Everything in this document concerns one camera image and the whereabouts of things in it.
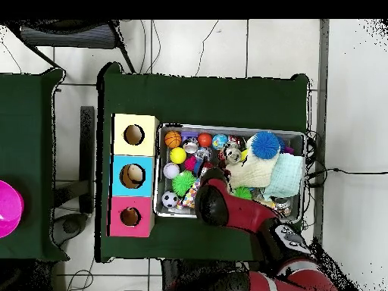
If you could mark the colourful patterned fabric toy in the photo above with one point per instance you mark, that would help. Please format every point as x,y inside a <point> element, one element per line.
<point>190,195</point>

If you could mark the cream cloth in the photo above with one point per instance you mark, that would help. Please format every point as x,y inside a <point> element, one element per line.
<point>256,171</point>

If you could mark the large blue spiky ball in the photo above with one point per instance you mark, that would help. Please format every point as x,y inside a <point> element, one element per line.
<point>265,145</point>

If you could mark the mint green cloth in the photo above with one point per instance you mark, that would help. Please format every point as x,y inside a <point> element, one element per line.
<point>286,175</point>

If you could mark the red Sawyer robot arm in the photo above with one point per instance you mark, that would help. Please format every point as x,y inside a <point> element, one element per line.
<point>245,212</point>

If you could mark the wooden box with three holes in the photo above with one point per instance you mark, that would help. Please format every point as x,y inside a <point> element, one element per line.
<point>148,169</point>

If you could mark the silver mesh bin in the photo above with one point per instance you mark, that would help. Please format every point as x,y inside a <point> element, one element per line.
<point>298,145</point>

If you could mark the yellow ball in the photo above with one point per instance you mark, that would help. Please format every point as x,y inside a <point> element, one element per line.
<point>178,155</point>

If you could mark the small orange ball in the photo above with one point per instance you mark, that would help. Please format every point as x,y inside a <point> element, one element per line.
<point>205,140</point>

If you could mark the green spiky ball with eyes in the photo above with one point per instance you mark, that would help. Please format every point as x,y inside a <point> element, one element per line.
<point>242,193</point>
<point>183,182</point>

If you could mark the white toy baseball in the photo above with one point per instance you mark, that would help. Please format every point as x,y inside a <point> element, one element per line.
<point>171,170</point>

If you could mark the orange toy basketball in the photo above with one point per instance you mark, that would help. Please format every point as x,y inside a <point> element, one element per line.
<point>172,139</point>

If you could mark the toy soccer ball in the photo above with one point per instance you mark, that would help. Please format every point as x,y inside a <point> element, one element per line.
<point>169,199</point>

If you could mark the dark grey floor base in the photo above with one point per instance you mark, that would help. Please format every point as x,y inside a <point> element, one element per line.
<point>71,225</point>

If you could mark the dark green side table cloth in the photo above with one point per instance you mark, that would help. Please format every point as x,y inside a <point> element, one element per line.
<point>27,121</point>

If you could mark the black chair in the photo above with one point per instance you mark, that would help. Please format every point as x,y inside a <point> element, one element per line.
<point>66,36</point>

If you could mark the magenta bowl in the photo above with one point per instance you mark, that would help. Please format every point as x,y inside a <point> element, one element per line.
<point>9,209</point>

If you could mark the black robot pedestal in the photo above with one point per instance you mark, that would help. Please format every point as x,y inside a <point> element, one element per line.
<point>188,272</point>

